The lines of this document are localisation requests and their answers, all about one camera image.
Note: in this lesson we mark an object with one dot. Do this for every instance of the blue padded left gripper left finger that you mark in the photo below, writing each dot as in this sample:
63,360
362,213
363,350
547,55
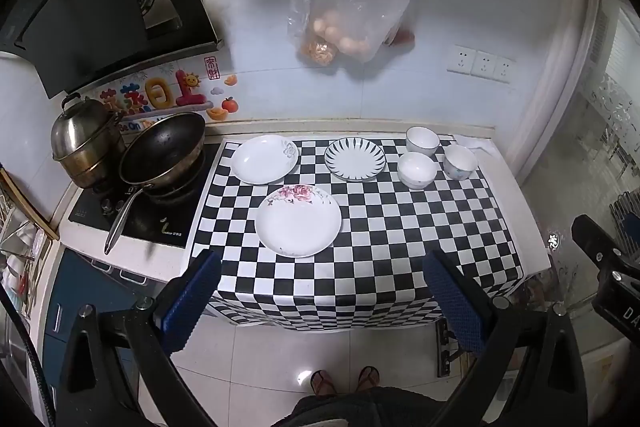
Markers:
184,299

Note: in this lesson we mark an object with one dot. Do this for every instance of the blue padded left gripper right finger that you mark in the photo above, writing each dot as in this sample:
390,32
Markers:
465,305

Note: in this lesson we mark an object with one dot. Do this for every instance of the white bowl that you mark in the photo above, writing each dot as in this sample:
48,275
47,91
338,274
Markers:
422,140
416,170
459,162

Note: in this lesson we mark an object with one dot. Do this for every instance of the white bowl back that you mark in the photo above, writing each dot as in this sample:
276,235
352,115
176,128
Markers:
422,140

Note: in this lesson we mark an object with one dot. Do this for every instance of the blue leaf pattern plate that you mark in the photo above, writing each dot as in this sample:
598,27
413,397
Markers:
354,159

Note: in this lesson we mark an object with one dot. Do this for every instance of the black induction cooktop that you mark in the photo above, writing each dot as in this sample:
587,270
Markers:
161,216

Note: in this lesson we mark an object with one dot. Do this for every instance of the black white checkered mat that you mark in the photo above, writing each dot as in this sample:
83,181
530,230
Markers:
371,276

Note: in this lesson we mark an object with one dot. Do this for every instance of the person right foot sandal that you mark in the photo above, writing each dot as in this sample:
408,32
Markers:
369,378

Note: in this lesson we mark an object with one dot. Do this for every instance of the person foot sandal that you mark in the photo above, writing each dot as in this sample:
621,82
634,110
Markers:
321,383
369,378

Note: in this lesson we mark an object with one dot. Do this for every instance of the pink floral white plate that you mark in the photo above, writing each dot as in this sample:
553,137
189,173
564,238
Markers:
298,221

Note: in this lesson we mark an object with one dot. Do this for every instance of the black frying pan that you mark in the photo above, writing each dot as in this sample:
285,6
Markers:
163,158

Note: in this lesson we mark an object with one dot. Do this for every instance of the person left foot sandal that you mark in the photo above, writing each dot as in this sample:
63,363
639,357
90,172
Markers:
321,383

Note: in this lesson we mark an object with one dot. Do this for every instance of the white cloth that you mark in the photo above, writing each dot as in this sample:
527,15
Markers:
473,143

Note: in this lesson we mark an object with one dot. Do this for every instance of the dish rack with utensils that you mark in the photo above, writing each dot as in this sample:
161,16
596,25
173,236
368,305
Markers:
25,238

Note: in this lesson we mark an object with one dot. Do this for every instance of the stainless steel steamer pot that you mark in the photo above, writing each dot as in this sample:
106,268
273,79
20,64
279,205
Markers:
86,140

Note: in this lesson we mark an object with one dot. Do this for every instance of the colourful wall stickers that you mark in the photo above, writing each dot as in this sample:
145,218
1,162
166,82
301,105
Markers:
202,84

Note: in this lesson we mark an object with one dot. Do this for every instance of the white wall sockets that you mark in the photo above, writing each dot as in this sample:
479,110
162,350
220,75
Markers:
480,64

